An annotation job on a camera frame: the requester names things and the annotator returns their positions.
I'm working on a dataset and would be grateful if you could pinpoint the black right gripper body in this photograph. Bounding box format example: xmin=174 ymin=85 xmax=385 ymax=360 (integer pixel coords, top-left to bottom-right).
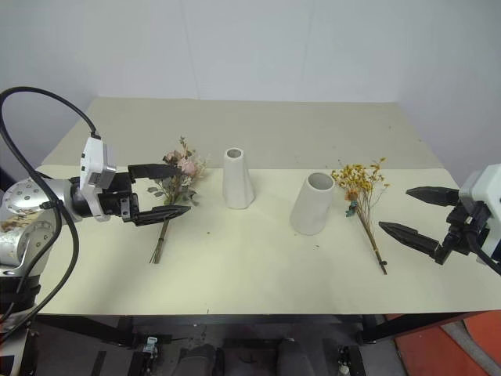
xmin=432 ymin=203 xmax=491 ymax=266

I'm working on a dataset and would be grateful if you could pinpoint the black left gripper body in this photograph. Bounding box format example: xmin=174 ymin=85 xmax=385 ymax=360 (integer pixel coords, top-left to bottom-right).
xmin=96 ymin=171 xmax=139 ymax=224

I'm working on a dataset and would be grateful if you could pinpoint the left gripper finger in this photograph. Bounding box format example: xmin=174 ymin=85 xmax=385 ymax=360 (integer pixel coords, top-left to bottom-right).
xmin=128 ymin=163 xmax=183 ymax=182
xmin=134 ymin=204 xmax=193 ymax=228

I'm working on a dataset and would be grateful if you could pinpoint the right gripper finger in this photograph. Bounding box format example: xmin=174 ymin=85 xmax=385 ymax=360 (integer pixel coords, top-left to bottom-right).
xmin=405 ymin=186 xmax=460 ymax=208
xmin=378 ymin=221 xmax=442 ymax=259

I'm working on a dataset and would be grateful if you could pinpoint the narrow white ceramic vase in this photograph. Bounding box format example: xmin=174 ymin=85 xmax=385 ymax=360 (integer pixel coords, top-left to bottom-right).
xmin=222 ymin=147 xmax=258 ymax=210

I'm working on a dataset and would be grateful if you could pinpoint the wide white ceramic vase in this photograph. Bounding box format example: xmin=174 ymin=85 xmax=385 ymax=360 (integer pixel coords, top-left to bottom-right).
xmin=289 ymin=172 xmax=337 ymax=237

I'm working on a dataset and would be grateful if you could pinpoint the pink dried flower bouquet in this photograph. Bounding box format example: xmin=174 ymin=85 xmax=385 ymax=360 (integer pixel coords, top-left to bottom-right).
xmin=147 ymin=136 xmax=213 ymax=266

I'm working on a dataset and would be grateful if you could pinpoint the yellow dried flower bouquet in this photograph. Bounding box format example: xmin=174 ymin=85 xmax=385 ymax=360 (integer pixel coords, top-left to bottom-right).
xmin=330 ymin=157 xmax=391 ymax=277

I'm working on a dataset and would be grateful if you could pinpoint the cream paper table sheet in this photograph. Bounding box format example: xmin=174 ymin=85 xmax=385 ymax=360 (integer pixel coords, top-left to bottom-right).
xmin=33 ymin=165 xmax=492 ymax=316

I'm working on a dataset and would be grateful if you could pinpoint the orange red floor panel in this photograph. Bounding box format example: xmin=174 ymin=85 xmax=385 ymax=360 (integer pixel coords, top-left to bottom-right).
xmin=385 ymin=308 xmax=501 ymax=376

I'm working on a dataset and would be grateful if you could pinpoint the silver robot torso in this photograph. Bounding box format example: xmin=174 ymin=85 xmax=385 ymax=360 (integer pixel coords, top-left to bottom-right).
xmin=0 ymin=313 xmax=39 ymax=376

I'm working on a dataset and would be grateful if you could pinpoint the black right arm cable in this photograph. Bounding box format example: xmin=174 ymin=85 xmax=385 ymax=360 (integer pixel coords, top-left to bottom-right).
xmin=470 ymin=219 xmax=501 ymax=276

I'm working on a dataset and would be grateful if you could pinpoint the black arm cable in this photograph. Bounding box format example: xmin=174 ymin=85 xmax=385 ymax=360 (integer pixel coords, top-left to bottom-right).
xmin=0 ymin=86 xmax=103 ymax=327
xmin=470 ymin=219 xmax=501 ymax=276

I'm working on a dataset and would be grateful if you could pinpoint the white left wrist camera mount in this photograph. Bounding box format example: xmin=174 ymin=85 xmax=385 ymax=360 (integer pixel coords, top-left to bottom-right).
xmin=77 ymin=134 xmax=118 ymax=197

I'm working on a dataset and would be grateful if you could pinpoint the black metal table frame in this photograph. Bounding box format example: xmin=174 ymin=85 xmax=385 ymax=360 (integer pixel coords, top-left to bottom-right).
xmin=34 ymin=312 xmax=487 ymax=346

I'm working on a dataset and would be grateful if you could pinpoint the silver table foot bracket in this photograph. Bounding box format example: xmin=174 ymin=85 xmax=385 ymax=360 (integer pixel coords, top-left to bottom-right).
xmin=337 ymin=344 xmax=354 ymax=376
xmin=142 ymin=335 xmax=160 ymax=360

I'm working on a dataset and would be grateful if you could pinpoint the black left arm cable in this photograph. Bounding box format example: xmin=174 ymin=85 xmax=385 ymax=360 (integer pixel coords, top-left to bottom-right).
xmin=0 ymin=86 xmax=103 ymax=327

